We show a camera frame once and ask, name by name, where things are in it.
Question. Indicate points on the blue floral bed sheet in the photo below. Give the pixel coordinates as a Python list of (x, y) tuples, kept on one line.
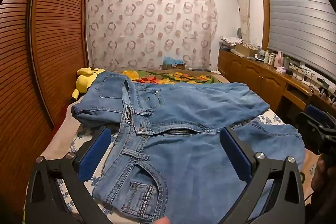
[(270, 117)]

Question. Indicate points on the wooden side cabinet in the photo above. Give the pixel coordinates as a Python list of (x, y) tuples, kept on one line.
[(252, 74)]

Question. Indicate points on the yellow plush toy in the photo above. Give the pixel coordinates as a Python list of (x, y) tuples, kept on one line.
[(84, 79)]

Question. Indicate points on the pink bottle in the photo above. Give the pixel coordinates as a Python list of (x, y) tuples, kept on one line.
[(278, 60)]

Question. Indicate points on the green bottle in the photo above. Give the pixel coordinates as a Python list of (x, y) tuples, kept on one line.
[(286, 62)]

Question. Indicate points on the small black tripod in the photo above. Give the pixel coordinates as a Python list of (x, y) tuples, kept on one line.
[(323, 86)]

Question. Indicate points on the small pink box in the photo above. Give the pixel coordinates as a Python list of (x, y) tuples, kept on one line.
[(281, 69)]

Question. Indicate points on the circle print curtain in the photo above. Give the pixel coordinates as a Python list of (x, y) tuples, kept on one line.
[(147, 29)]

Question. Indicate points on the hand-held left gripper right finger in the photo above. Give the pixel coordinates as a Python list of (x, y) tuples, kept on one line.
[(236, 153)]

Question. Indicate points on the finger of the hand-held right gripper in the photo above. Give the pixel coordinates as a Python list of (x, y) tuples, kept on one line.
[(305, 132), (316, 111)]

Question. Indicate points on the person's left hand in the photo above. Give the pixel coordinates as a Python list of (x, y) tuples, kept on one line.
[(162, 220)]

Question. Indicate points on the wooden louvered wardrobe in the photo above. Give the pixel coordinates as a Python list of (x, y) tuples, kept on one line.
[(52, 29)]

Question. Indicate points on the floral printed cloth stack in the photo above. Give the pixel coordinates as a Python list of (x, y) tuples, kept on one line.
[(231, 40)]

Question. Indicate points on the white jar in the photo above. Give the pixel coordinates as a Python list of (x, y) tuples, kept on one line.
[(266, 58)]

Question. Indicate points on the blue denim pants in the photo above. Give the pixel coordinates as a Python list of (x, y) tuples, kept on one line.
[(183, 155)]

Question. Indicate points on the open flat cardboard box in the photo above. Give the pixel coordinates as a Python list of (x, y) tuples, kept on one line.
[(246, 50)]

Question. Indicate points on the beige lace curtain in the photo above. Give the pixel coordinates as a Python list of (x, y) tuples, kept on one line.
[(242, 3)]

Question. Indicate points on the colourful flower blanket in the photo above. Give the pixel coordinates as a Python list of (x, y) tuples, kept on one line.
[(157, 78)]

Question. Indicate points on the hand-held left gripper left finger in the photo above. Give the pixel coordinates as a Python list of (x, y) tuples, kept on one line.
[(94, 150)]

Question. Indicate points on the blue cloth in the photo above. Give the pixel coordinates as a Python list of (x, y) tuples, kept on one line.
[(172, 60)]

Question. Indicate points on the small desk fan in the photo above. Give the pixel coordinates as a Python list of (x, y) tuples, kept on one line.
[(239, 32)]

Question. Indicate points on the person's right hand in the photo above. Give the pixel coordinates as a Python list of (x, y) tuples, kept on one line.
[(323, 174)]

